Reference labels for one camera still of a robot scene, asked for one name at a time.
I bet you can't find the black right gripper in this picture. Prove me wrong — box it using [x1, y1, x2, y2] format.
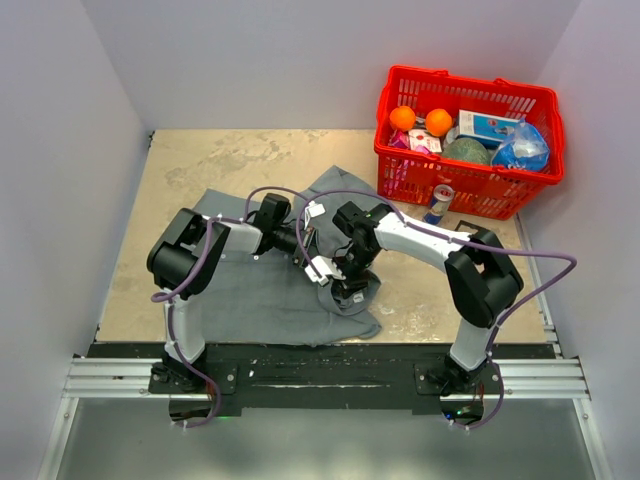
[326, 243, 380, 299]

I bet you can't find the grey button-up shirt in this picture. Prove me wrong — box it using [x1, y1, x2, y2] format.
[194, 166, 382, 346]

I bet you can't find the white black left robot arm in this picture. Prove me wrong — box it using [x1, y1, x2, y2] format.
[146, 193, 318, 393]

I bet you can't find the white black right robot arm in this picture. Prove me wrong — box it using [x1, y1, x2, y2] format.
[331, 201, 524, 396]

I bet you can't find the blue silver drink can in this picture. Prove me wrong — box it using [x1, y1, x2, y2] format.
[423, 184, 455, 225]

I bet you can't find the pink white small box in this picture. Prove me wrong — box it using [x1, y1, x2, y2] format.
[389, 129, 442, 154]

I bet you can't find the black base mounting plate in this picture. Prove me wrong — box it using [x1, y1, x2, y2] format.
[87, 342, 557, 419]

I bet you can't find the orange fruit left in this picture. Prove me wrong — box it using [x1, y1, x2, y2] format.
[389, 105, 416, 132]

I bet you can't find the orange fruit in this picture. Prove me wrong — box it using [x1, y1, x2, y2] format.
[425, 108, 454, 137]
[389, 105, 416, 132]

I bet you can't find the green melon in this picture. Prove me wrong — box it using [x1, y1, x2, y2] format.
[441, 138, 491, 166]

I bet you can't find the orange fruit right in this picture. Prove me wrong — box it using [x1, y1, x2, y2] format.
[425, 108, 454, 137]

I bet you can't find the red plastic shopping basket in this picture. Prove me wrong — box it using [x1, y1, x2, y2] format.
[374, 65, 565, 220]

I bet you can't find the white blue light bulb box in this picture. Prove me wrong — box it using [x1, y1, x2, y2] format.
[456, 110, 519, 149]

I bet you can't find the blue plastic bag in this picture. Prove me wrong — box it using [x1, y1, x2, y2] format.
[491, 121, 550, 172]

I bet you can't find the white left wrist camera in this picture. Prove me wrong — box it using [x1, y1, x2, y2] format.
[304, 201, 326, 221]

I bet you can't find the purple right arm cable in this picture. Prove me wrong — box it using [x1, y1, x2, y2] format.
[295, 188, 578, 432]

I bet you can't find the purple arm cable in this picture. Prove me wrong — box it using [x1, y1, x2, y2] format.
[295, 188, 578, 432]
[150, 186, 314, 429]

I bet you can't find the black rectangular frame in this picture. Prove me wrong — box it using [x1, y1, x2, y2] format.
[454, 220, 484, 234]

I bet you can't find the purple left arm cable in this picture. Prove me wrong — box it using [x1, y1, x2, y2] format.
[150, 186, 314, 429]

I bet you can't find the aluminium frame rail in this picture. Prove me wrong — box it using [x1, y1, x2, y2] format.
[36, 355, 156, 480]

